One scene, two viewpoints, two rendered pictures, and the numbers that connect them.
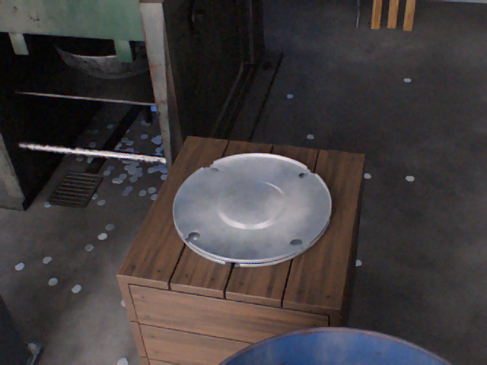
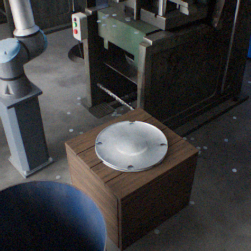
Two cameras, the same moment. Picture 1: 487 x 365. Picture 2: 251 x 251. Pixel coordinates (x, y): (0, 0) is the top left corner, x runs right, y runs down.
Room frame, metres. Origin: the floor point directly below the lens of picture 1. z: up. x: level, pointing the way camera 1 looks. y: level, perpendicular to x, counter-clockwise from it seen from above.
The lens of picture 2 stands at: (0.00, -0.60, 1.29)
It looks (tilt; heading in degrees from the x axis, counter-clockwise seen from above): 39 degrees down; 36
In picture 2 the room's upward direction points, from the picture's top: straight up
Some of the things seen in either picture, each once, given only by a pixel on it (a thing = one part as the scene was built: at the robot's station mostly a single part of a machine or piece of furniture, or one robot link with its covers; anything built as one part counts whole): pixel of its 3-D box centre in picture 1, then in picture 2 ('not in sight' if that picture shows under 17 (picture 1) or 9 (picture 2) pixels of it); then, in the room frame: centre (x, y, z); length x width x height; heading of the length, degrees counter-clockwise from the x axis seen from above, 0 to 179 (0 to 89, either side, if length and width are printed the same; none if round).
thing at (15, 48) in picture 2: not in sight; (9, 56); (0.77, 0.57, 0.62); 0.13 x 0.12 x 0.14; 6
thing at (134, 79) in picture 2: (122, 57); (154, 65); (1.54, 0.30, 0.31); 0.43 x 0.42 x 0.01; 74
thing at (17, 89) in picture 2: not in sight; (13, 80); (0.76, 0.57, 0.50); 0.15 x 0.15 x 0.10
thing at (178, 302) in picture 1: (256, 271); (130, 175); (0.85, -0.01, 0.18); 0.40 x 0.38 x 0.35; 164
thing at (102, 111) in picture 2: (114, 138); (134, 98); (1.40, 0.34, 0.14); 0.59 x 0.10 x 0.05; 164
